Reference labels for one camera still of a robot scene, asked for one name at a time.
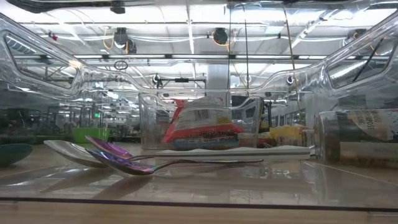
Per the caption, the red snack packet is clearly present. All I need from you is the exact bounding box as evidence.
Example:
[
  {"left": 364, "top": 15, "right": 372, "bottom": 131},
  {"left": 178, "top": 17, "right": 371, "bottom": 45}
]
[{"left": 170, "top": 96, "right": 234, "bottom": 128}]

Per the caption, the iridescent metal spoon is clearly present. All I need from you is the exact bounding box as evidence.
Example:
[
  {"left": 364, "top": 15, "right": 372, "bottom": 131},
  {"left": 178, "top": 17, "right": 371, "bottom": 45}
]
[
  {"left": 86, "top": 148, "right": 265, "bottom": 177},
  {"left": 85, "top": 134, "right": 156, "bottom": 160}
]

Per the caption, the white building column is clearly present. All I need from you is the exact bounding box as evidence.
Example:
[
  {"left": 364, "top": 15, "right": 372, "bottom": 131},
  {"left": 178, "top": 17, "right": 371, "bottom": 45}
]
[{"left": 206, "top": 63, "right": 231, "bottom": 103}]

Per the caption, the clear plastic bin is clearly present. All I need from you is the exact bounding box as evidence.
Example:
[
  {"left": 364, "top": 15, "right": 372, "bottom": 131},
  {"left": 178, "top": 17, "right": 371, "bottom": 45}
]
[
  {"left": 0, "top": 0, "right": 398, "bottom": 214},
  {"left": 137, "top": 92, "right": 264, "bottom": 151}
]

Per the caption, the long ceiling light bar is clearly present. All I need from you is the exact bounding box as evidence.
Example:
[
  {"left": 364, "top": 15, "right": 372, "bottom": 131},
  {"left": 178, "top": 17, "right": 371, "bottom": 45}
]
[{"left": 73, "top": 54, "right": 391, "bottom": 60}]

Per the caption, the yellow ramen noodle packet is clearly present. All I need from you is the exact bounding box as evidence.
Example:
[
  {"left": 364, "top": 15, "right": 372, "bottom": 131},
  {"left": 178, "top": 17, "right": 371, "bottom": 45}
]
[{"left": 267, "top": 123, "right": 308, "bottom": 147}]

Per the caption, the green plastic bowl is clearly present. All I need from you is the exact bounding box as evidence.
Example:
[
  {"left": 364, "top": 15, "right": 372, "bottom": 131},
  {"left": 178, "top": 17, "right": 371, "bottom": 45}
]
[{"left": 72, "top": 128, "right": 111, "bottom": 144}]

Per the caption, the large seasoning jar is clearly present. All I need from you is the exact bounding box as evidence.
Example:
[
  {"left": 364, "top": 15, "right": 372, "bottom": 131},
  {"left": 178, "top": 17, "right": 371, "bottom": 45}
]
[{"left": 313, "top": 108, "right": 398, "bottom": 170}]

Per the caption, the teal bowl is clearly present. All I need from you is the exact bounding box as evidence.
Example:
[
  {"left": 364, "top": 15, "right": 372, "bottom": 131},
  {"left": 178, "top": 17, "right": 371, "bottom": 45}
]
[{"left": 0, "top": 142, "right": 34, "bottom": 168}]

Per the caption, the black metal rig frame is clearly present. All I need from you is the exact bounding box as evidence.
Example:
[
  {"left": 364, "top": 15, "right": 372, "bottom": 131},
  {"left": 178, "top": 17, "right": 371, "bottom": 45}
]
[{"left": 152, "top": 73, "right": 208, "bottom": 94}]

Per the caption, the hanging ceiling cable reel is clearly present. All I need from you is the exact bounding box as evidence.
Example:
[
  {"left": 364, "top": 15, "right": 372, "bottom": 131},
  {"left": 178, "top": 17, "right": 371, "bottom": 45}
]
[
  {"left": 212, "top": 27, "right": 229, "bottom": 46},
  {"left": 112, "top": 27, "right": 137, "bottom": 54}
]

